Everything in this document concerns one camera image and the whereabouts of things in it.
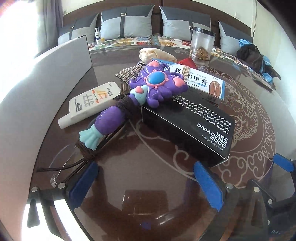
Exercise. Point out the purple toy wand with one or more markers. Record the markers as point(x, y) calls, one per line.
point(155, 83)

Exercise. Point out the red snack packet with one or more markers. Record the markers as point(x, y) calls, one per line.
point(188, 62)

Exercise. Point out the dark brown cord tassel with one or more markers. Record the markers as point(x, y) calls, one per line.
point(107, 122)

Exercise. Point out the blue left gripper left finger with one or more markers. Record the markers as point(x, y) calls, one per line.
point(80, 184)

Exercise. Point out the clear plastic jar black lid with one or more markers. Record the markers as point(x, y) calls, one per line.
point(202, 43)

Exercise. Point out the grey curtain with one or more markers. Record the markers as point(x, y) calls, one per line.
point(50, 16)

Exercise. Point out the white storage box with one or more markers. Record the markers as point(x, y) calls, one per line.
point(27, 111)

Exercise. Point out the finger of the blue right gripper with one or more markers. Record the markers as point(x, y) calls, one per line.
point(283, 162)

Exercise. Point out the grey pillow far left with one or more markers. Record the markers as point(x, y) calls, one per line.
point(84, 26)

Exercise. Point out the floral sofa cushion cover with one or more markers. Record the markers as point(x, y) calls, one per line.
point(179, 46)

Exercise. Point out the rhinestone bow hair clip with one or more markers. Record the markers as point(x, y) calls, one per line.
point(130, 73)

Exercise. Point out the white lotion bottle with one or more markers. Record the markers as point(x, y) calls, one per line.
point(97, 36)

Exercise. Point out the white sunscreen tube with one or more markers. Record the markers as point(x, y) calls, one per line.
point(90, 103)

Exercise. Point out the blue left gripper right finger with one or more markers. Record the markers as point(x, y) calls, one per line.
point(209, 187)

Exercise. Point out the beige cloth bundle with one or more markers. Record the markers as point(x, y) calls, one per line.
point(147, 54)

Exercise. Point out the black and blue clothes pile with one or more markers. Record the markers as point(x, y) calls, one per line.
point(259, 63)

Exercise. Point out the blue white ointment box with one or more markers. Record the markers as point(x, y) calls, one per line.
point(209, 87)

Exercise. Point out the grey pillow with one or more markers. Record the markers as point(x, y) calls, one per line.
point(84, 26)
point(231, 39)
point(177, 22)
point(126, 21)

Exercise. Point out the grey pillow far right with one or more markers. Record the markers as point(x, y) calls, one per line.
point(231, 39)

